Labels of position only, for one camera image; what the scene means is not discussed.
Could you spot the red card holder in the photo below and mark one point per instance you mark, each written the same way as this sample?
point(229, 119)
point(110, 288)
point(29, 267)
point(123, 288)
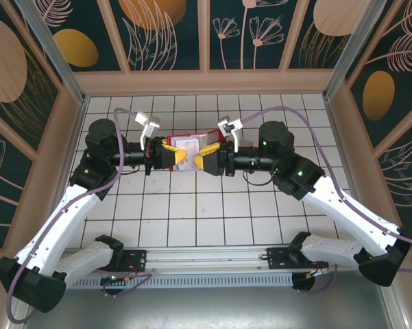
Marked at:
point(213, 137)

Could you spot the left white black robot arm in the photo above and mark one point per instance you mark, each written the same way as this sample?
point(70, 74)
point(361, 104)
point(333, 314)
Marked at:
point(55, 226)

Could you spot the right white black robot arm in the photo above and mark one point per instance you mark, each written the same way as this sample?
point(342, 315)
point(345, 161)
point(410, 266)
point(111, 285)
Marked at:
point(349, 212)

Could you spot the aluminium side rail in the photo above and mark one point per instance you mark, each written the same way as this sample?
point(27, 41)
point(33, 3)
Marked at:
point(332, 120)
point(79, 116)

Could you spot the aluminium frame post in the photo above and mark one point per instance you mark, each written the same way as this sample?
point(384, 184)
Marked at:
point(52, 51)
point(343, 68)

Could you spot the aluminium mounting rail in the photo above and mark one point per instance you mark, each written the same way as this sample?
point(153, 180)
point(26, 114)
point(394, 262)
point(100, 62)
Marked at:
point(205, 260)

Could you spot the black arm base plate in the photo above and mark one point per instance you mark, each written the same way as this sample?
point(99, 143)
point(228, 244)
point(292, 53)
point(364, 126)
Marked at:
point(277, 264)
point(137, 255)

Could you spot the aluminium frame rail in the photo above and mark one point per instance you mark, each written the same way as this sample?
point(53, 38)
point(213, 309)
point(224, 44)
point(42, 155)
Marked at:
point(396, 308)

